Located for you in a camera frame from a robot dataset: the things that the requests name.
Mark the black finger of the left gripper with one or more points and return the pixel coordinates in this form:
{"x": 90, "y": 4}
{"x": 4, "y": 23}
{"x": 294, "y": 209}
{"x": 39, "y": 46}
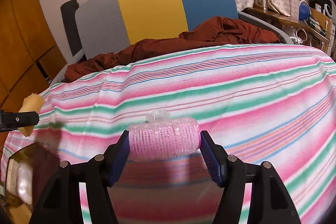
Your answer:
{"x": 12, "y": 121}

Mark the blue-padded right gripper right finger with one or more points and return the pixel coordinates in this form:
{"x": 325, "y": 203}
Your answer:
{"x": 214, "y": 157}

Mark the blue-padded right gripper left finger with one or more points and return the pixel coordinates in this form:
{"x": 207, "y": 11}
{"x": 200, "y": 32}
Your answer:
{"x": 117, "y": 155}

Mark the large yellow sponge block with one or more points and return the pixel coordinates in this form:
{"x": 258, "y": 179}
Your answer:
{"x": 32, "y": 103}

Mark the pink hair roller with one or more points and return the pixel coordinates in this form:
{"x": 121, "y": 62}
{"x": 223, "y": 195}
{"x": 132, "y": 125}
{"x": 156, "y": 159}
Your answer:
{"x": 162, "y": 137}

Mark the golden metal tray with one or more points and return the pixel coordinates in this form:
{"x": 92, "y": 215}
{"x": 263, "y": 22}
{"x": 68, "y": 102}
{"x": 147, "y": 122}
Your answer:
{"x": 28, "y": 170}

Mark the wooden wardrobe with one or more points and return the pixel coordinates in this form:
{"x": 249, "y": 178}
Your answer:
{"x": 30, "y": 58}

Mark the striped pink green bed sheet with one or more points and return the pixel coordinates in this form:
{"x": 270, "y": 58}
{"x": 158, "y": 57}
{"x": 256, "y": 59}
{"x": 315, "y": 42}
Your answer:
{"x": 271, "y": 103}

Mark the rust red blanket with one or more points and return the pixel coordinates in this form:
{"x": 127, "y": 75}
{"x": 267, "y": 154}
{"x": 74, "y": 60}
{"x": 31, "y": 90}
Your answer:
{"x": 216, "y": 31}

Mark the grey yellow blue headboard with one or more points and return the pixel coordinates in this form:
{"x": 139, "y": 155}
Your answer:
{"x": 106, "y": 26}

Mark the wooden bedside desk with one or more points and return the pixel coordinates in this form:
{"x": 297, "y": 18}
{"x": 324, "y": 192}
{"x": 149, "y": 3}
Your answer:
{"x": 282, "y": 20}

